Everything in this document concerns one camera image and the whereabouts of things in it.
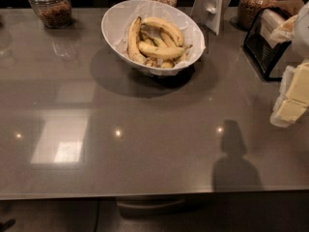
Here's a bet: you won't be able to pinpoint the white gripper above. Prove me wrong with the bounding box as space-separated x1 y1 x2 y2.
269 2 309 128

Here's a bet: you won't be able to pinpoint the top curved yellow banana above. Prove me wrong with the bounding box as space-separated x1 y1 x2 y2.
142 16 184 46

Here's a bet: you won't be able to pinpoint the white oval bowl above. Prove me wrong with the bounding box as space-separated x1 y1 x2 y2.
101 0 205 76

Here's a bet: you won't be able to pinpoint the bottom small banana pieces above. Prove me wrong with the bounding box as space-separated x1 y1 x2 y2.
145 53 186 69

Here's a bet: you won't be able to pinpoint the middle small banana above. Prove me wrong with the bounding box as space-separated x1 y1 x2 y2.
141 30 176 47

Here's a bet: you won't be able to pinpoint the left long yellow banana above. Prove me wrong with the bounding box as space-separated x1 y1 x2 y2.
127 16 146 64

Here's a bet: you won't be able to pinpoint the right glass jar with nuts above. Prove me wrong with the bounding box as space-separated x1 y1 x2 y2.
238 0 279 30

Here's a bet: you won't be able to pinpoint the glass jar with nuts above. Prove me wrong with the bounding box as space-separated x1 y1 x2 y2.
238 0 279 30
28 0 71 29

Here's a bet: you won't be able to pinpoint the left glass jar with nuts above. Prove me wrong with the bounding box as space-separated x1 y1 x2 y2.
28 0 71 29

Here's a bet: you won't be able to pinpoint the black wire napkin holder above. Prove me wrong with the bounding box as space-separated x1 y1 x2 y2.
243 8 291 82

